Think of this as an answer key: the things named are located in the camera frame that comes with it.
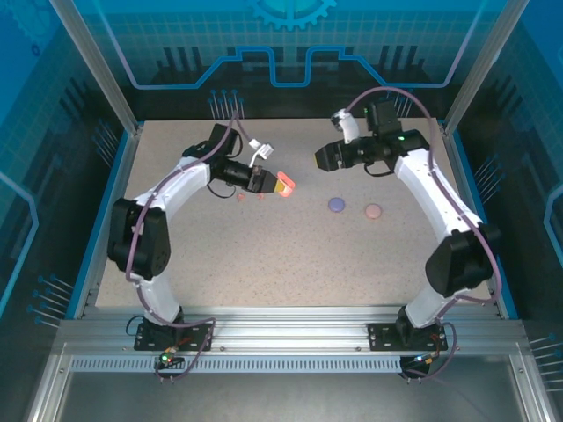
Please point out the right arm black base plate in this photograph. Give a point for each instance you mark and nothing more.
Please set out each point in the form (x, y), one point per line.
(382, 338)

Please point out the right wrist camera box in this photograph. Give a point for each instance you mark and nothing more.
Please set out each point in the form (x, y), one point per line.
(347, 125)

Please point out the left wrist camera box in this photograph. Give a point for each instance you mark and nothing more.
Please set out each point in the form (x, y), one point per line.
(265, 150)

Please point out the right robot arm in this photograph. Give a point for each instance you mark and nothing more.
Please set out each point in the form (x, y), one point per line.
(457, 264)

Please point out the purple round charging case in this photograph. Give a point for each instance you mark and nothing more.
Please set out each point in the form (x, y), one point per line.
(337, 205)

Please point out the aluminium mounting rail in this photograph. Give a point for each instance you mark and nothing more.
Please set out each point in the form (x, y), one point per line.
(290, 325)

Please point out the grey metal shelf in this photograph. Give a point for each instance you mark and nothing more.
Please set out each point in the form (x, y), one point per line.
(286, 395)

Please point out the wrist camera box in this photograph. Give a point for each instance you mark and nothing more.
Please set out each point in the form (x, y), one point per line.
(347, 125)
(265, 150)

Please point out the blue side trim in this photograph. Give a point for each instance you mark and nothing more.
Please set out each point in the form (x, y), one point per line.
(469, 176)
(114, 176)

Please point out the pink round charging case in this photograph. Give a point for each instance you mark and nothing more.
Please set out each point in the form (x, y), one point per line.
(374, 211)

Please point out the aluminium frame post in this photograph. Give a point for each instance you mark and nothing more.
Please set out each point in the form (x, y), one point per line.
(479, 66)
(101, 66)

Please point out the aluminium side rail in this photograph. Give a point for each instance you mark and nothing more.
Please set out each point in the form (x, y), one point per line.
(459, 176)
(125, 176)

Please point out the small connector with LED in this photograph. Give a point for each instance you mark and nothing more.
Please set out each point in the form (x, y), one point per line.
(167, 358)
(426, 358)

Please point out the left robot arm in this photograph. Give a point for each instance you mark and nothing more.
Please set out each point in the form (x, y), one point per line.
(141, 237)

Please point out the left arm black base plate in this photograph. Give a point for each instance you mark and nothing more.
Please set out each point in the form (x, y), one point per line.
(193, 338)

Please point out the coral rectangular charging case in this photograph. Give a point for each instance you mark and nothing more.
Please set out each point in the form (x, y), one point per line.
(291, 186)

